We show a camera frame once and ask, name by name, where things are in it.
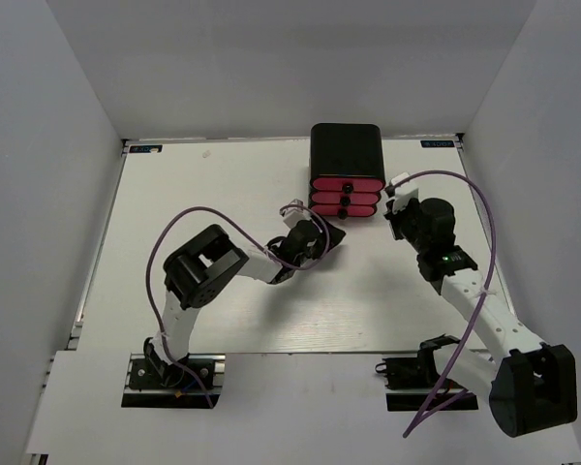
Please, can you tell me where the pink drawer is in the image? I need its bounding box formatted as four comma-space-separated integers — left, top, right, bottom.
310, 191, 381, 206
311, 176, 384, 193
310, 203, 377, 219

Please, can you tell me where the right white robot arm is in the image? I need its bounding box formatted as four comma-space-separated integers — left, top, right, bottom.
384, 196, 578, 437

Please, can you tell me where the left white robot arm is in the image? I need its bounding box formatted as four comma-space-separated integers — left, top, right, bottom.
146, 214, 346, 387

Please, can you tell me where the black drawer cabinet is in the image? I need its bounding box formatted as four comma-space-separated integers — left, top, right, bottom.
309, 123, 385, 205

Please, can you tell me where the right blue label sticker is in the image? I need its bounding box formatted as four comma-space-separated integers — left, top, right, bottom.
420, 139, 456, 148

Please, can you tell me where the blue label sticker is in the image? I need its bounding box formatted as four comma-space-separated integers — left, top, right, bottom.
420, 139, 456, 148
129, 144, 163, 154

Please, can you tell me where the left blue label sticker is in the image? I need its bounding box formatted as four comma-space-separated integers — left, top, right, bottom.
129, 144, 163, 154

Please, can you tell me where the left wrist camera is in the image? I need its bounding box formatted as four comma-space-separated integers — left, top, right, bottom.
279, 199, 310, 229

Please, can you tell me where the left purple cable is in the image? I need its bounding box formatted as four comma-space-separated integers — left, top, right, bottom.
145, 202, 331, 407

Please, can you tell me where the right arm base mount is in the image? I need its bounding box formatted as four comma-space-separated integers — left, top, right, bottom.
375, 335, 478, 412

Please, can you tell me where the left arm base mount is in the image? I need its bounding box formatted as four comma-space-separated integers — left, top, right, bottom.
121, 337, 226, 410

